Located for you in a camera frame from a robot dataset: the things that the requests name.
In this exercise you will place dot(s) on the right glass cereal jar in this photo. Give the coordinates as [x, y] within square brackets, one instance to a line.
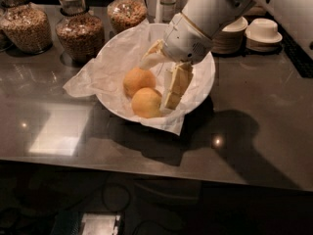
[124, 14]

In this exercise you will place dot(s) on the tall stack paper bowls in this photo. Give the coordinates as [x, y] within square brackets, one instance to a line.
[229, 40]

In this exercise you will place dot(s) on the orange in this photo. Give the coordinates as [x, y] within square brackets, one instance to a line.
[146, 103]
[136, 79]

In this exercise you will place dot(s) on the middle glass cereal jar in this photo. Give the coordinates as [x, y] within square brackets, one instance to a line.
[81, 34]

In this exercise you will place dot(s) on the white bowl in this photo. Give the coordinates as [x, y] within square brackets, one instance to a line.
[122, 53]

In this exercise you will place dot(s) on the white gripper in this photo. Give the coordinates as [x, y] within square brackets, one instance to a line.
[185, 40]

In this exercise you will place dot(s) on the small glass bottle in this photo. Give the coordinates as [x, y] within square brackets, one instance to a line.
[166, 10]

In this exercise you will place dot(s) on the left glass cereal jar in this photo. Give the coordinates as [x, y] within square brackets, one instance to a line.
[26, 26]

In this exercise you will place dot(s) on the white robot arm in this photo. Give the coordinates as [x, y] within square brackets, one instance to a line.
[293, 17]

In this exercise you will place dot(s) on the short stack paper bowls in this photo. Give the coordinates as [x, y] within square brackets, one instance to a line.
[262, 35]

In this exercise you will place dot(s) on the white crumpled paper liner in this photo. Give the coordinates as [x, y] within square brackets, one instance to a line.
[84, 84]

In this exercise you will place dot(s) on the far left glass jar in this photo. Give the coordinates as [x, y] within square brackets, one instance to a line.
[5, 42]

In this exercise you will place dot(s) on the glass cereal jar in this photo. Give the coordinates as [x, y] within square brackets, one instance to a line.
[26, 26]
[81, 34]
[124, 14]

